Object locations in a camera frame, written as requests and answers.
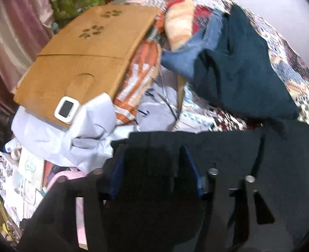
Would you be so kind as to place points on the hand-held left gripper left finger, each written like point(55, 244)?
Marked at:
point(114, 181)

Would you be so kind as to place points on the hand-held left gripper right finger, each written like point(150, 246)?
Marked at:
point(193, 173)

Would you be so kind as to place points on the black pants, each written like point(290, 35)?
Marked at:
point(288, 149)

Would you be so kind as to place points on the dark teal pants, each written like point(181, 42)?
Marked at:
point(238, 78)

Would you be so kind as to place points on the pink plastic item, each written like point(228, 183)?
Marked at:
point(79, 215)

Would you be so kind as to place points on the light grey shirt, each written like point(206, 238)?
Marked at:
point(91, 120)

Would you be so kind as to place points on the white digital timer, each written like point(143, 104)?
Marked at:
point(66, 109)

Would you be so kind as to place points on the white printed sheet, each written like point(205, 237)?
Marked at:
point(26, 178)

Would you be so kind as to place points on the blue jeans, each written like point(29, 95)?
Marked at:
point(183, 60)

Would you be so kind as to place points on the orange patterned cloth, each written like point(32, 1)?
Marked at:
point(141, 65)

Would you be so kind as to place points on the wooden lap desk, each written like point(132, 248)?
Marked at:
point(78, 65)

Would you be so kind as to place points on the patchwork bed blanket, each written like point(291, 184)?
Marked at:
point(283, 55)

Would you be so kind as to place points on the colourful plush blanket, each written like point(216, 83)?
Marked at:
point(180, 23)

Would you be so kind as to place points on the striped pink curtain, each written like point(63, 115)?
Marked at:
point(12, 44)

